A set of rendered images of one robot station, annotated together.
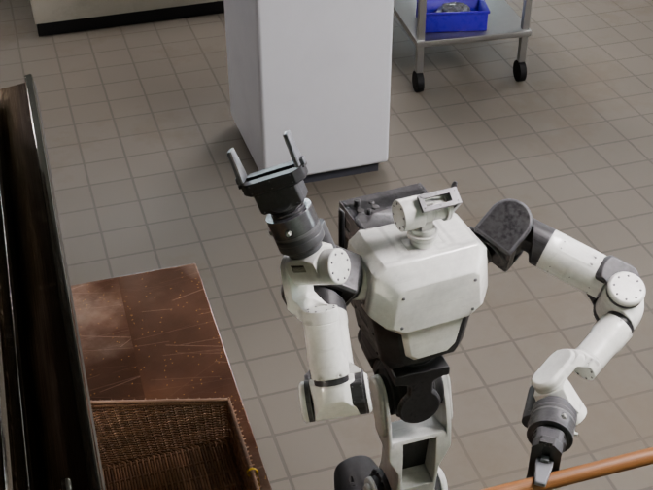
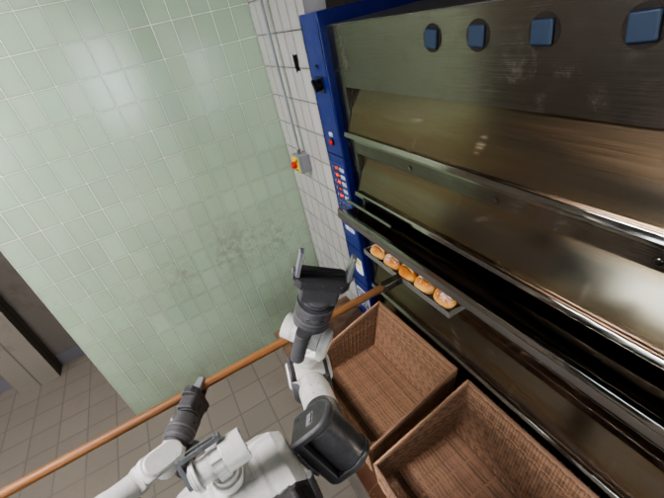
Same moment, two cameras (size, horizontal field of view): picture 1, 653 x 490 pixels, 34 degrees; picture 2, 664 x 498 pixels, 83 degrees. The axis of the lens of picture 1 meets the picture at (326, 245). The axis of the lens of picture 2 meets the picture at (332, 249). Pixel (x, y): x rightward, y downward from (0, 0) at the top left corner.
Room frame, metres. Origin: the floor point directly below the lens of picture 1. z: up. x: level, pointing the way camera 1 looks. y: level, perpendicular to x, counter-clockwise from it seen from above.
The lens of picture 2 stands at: (2.22, 0.08, 2.16)
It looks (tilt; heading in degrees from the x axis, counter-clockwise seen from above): 33 degrees down; 176
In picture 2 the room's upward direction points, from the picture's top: 14 degrees counter-clockwise
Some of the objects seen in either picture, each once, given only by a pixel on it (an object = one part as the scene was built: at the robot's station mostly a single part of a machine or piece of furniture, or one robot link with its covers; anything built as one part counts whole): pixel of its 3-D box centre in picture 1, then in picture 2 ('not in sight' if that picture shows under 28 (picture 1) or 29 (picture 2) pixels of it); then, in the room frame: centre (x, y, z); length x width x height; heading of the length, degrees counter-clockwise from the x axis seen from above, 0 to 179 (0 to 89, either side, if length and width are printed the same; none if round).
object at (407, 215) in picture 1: (421, 215); (222, 461); (1.77, -0.19, 1.47); 0.10 x 0.07 x 0.09; 112
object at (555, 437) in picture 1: (549, 444); (188, 413); (1.41, -0.42, 1.19); 0.12 x 0.10 x 0.13; 162
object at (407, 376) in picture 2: not in sight; (375, 374); (1.11, 0.23, 0.72); 0.56 x 0.49 x 0.28; 18
